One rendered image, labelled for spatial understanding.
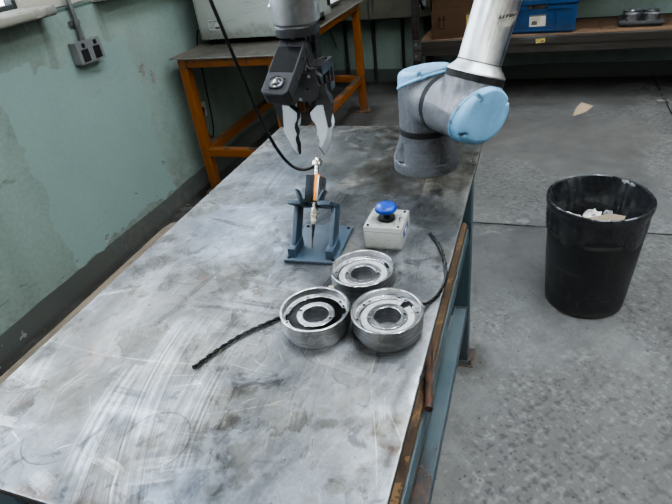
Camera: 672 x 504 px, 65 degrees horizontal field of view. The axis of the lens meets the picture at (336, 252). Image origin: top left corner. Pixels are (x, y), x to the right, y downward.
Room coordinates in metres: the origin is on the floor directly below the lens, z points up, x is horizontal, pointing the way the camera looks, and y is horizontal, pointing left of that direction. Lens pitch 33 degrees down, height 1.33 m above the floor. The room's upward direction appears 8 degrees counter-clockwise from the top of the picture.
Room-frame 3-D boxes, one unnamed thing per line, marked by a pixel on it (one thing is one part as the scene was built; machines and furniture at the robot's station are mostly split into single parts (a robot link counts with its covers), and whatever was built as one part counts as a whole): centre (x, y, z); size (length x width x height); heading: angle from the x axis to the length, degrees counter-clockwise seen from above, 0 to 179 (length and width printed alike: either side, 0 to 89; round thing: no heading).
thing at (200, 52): (3.48, 0.15, 0.39); 1.50 x 0.62 x 0.78; 157
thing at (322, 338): (0.62, 0.04, 0.82); 0.10 x 0.10 x 0.04
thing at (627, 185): (1.53, -0.90, 0.21); 0.34 x 0.34 x 0.43
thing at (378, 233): (0.85, -0.10, 0.82); 0.08 x 0.07 x 0.05; 157
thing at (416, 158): (1.16, -0.24, 0.85); 0.15 x 0.15 x 0.10
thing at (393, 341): (0.59, -0.06, 0.82); 0.10 x 0.10 x 0.04
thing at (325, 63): (0.91, 0.01, 1.12); 0.09 x 0.08 x 0.12; 159
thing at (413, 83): (1.15, -0.24, 0.97); 0.13 x 0.12 x 0.14; 23
